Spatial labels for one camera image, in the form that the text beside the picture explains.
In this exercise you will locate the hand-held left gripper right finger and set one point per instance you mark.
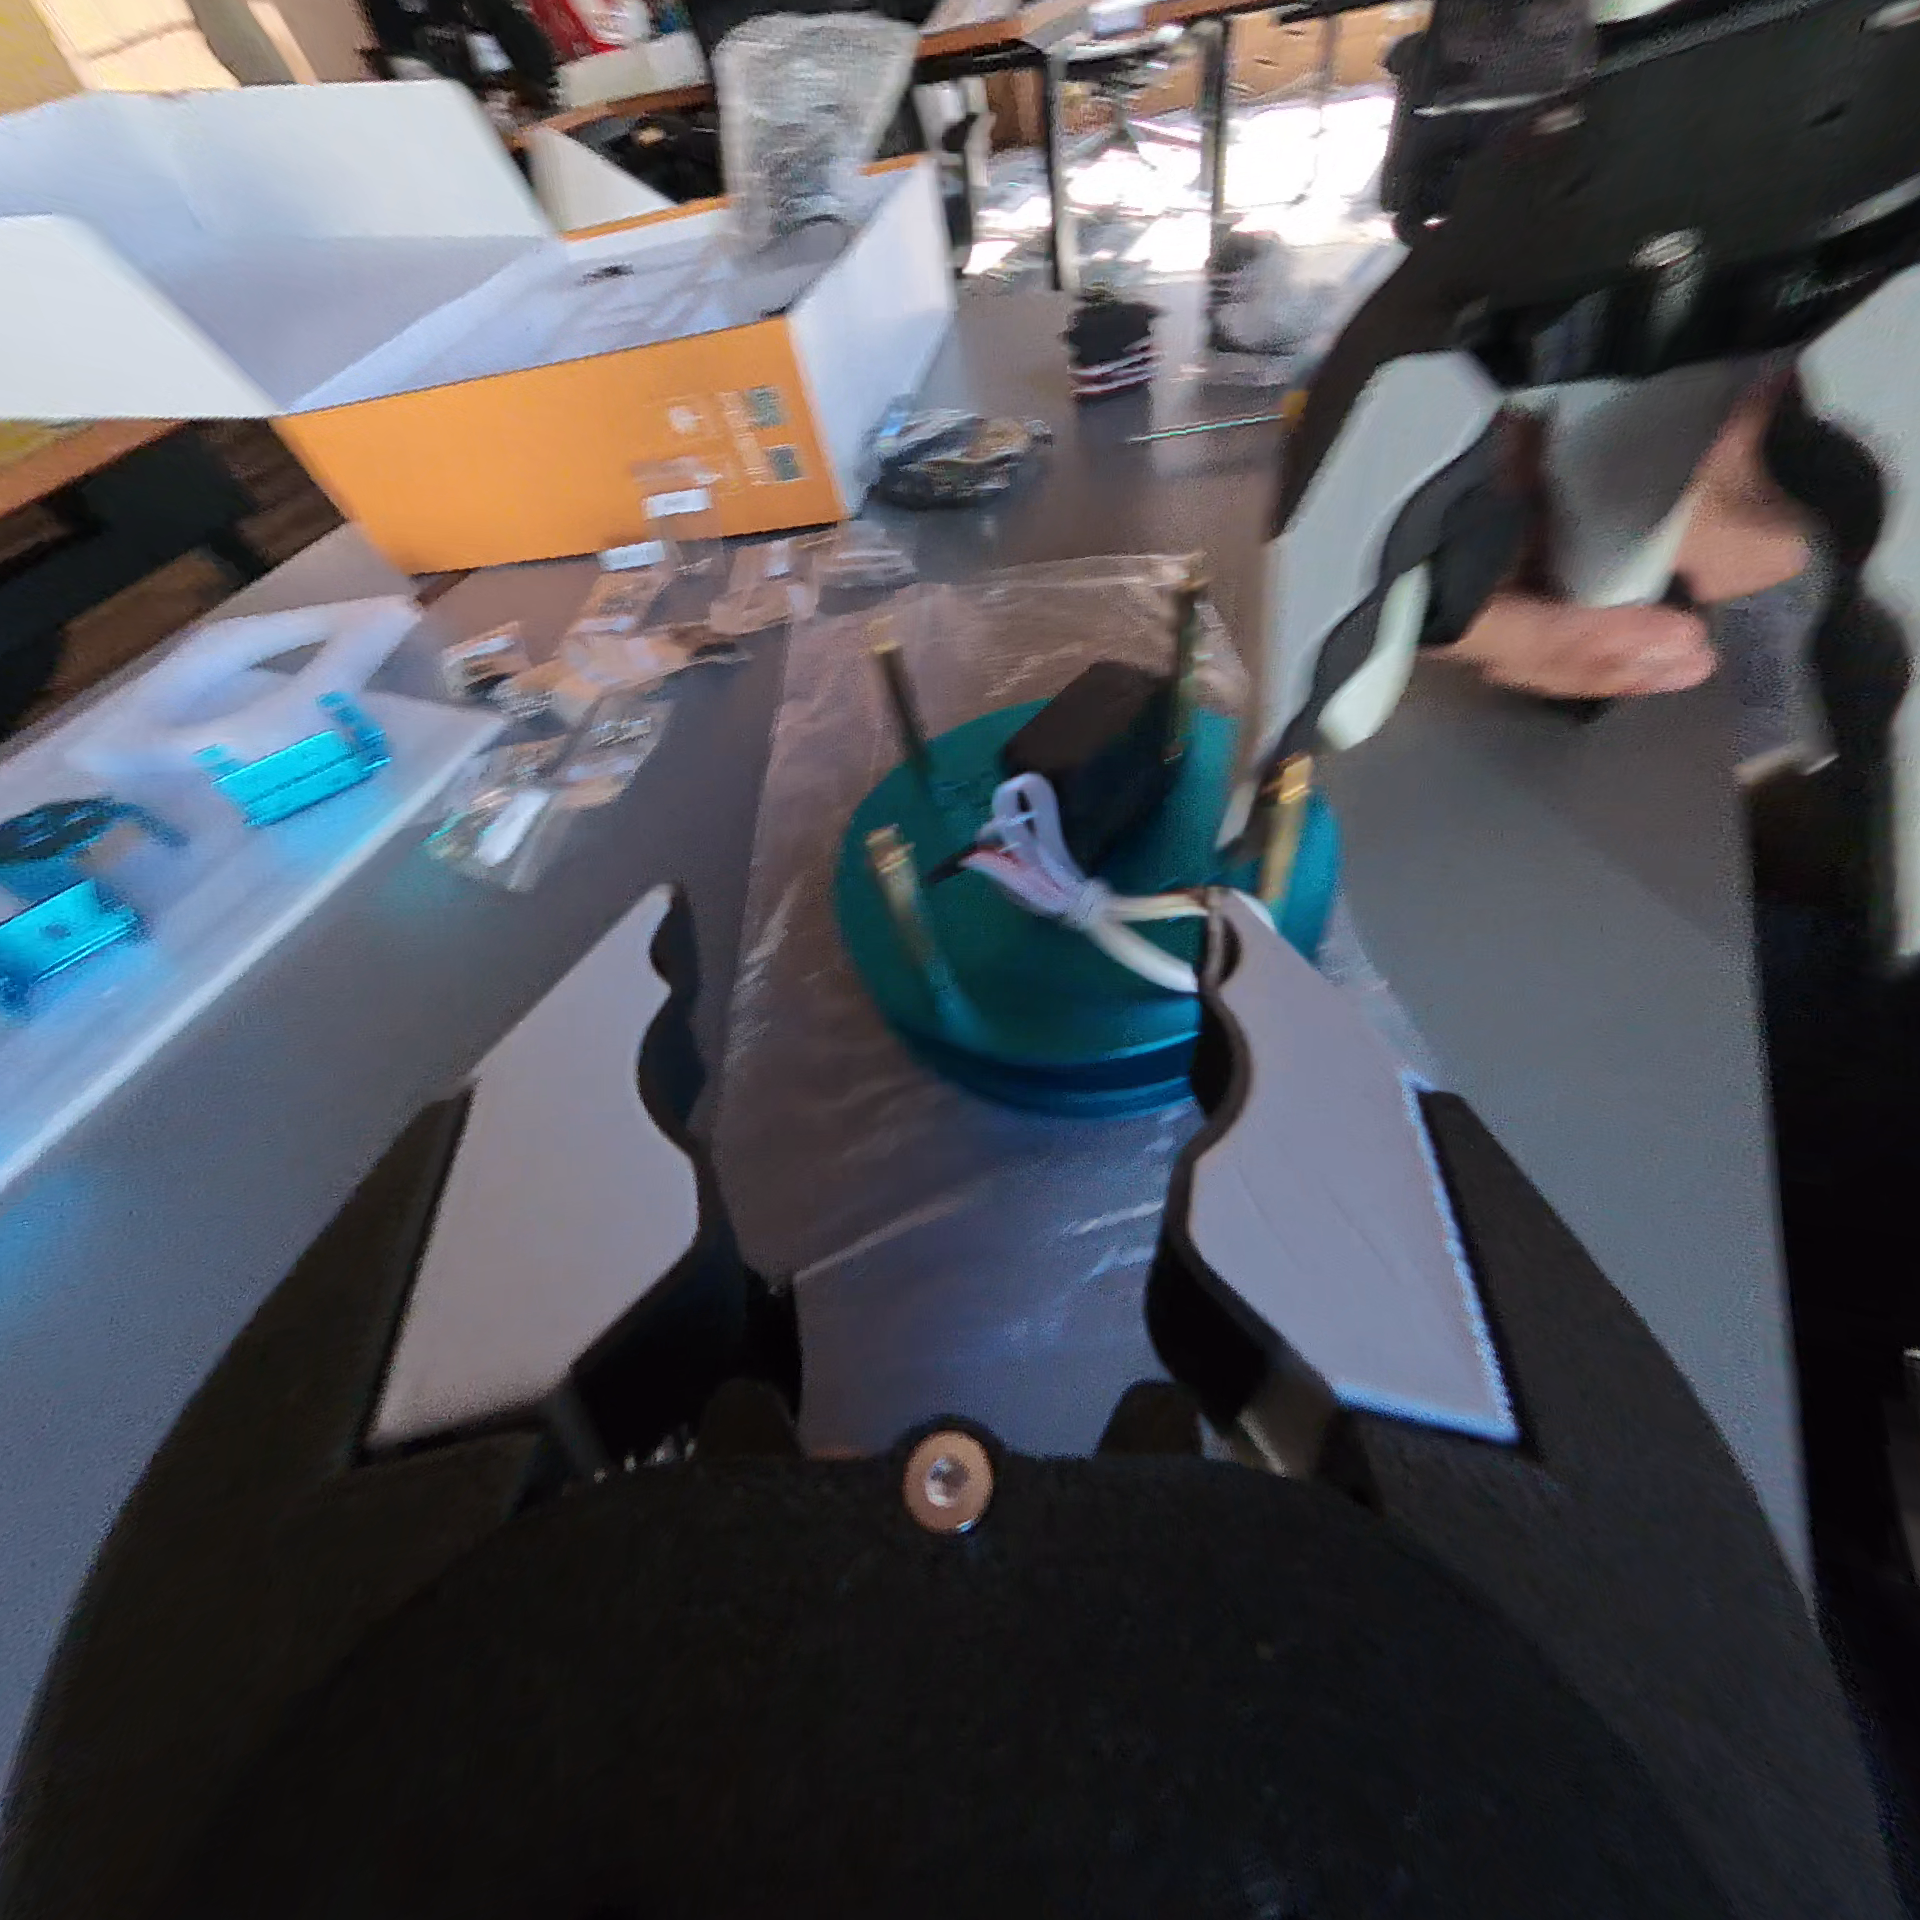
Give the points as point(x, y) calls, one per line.
point(1335, 1200)

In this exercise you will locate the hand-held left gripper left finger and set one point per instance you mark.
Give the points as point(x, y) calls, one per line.
point(555, 1171)

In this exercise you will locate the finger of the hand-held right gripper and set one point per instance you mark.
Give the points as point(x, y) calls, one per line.
point(1350, 494)
point(1635, 481)

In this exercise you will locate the brass standoff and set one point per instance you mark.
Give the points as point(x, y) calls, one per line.
point(1283, 819)

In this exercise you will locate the blue round base assembly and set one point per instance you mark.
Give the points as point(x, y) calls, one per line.
point(1021, 1005)

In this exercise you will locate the grey desk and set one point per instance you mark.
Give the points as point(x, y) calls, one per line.
point(1574, 974)

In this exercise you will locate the wooden-edged office desk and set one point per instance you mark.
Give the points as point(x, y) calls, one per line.
point(1218, 134)
point(1058, 164)

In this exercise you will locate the person's right hand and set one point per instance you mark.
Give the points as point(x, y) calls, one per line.
point(1591, 652)

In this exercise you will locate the black servo motor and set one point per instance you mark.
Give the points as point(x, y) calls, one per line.
point(1252, 301)
point(1113, 348)

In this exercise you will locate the large clear plastic bag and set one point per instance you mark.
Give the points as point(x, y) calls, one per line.
point(841, 1081)

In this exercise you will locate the white foam sheet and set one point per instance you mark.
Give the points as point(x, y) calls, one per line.
point(301, 885)

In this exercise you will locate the black antistatic bag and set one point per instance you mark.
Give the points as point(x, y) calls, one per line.
point(953, 458)

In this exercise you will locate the pile of small screw bags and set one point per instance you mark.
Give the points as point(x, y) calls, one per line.
point(601, 705)

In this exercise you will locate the person's dark trousers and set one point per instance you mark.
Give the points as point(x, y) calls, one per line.
point(1844, 1200)

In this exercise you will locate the white foam cutout piece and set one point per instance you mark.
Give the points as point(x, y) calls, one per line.
point(225, 675)

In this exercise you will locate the bubble wrap bag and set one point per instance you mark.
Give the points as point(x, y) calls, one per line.
point(811, 104)

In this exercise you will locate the orange cardboard box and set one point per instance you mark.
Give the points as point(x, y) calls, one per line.
point(524, 465)

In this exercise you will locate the white foam box insert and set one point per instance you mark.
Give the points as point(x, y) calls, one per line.
point(631, 301)

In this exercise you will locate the blue long U bracket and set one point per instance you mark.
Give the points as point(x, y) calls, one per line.
point(292, 781)

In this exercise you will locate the blue small bracket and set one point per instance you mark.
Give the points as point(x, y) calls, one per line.
point(60, 945)

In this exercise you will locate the blue multi-hole bracket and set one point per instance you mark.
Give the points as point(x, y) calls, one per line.
point(75, 832)

